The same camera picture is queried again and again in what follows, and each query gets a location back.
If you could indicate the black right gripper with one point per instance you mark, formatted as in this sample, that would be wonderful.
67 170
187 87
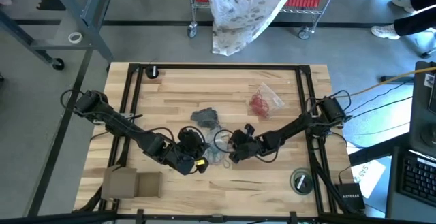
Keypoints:
247 145

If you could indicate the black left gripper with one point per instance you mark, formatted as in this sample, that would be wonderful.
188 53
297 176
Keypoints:
187 152

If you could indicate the clear plastic zip bag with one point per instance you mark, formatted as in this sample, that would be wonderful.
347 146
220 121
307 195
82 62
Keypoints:
276 96
206 116
218 156

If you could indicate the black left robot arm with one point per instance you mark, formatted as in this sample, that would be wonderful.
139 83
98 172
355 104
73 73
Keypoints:
119 122

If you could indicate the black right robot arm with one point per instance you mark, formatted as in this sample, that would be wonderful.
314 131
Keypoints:
293 127

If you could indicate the black round puck white label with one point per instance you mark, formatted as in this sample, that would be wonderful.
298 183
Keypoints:
304 179
150 72

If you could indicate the open brown cardboard box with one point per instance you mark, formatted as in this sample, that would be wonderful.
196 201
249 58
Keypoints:
119 183

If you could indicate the white floral curtain cloth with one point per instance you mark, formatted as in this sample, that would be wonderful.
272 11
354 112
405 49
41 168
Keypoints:
238 13

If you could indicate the white printed paper sheet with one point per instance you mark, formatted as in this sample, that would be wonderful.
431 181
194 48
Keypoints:
369 179

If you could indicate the black metal beam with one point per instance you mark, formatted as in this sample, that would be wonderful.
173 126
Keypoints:
378 149

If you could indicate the dark desk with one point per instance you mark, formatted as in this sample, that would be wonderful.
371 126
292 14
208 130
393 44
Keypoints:
393 190

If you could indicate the white tape roll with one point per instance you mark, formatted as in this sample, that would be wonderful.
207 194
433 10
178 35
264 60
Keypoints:
69 37

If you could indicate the black desk foot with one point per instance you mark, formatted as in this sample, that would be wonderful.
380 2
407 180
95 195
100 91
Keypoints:
396 79

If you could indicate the grey metal workbench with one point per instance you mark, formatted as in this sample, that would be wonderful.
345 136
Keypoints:
89 11

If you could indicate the person's shoe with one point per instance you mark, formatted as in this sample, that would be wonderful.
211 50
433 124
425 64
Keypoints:
402 2
385 32

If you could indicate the black keyboard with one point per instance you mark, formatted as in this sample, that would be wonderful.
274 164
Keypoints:
419 179

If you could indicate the black serrated foam block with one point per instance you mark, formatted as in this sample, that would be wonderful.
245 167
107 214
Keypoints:
51 2

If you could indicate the office chair base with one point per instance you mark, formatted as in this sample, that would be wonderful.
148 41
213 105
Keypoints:
428 53

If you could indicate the black Netgear network switch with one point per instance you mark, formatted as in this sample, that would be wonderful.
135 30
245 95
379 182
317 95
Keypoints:
351 202

